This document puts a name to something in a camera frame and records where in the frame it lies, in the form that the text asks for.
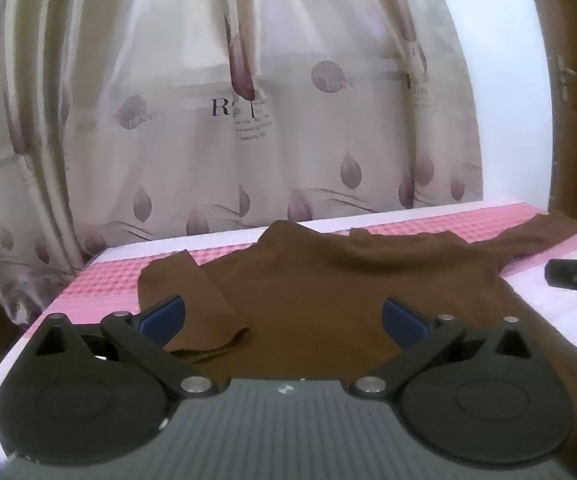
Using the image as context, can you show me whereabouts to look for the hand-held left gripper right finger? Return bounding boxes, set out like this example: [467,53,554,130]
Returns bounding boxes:
[350,297,540,401]

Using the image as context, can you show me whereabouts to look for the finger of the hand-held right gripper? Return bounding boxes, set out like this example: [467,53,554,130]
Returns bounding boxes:
[545,259,577,289]

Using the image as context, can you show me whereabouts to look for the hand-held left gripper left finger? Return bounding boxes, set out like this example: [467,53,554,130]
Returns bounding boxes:
[33,296,219,400]

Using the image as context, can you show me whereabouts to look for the brown long-sleeve shirt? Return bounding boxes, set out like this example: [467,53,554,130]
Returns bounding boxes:
[137,212,577,406]

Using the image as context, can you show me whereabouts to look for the pink and white checked sheet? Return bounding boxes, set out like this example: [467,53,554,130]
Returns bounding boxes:
[0,202,577,466]

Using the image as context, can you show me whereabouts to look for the beige leaf-print curtain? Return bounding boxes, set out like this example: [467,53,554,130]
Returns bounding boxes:
[0,0,484,323]

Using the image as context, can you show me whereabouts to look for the metal door handle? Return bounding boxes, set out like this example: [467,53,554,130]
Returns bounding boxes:
[556,54,577,102]

